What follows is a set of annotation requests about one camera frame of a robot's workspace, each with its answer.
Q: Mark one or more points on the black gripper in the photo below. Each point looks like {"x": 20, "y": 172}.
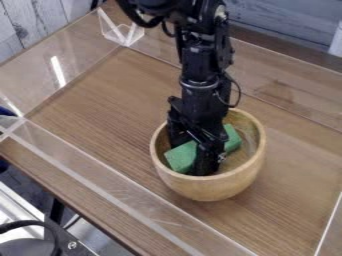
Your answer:
{"x": 195, "y": 119}

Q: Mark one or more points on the green rectangular block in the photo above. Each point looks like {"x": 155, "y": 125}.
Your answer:
{"x": 180, "y": 157}

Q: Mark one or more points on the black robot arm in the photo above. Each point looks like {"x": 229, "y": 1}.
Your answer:
{"x": 198, "y": 24}

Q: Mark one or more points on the brown wooden bowl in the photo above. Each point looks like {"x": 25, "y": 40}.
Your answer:
{"x": 238, "y": 171}

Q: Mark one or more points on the clear acrylic tray walls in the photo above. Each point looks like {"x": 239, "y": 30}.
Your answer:
{"x": 90, "y": 99}

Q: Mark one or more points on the black table leg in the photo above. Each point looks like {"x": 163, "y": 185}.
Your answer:
{"x": 56, "y": 211}

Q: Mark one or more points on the grey metal bracket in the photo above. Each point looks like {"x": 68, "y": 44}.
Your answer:
{"x": 71, "y": 246}

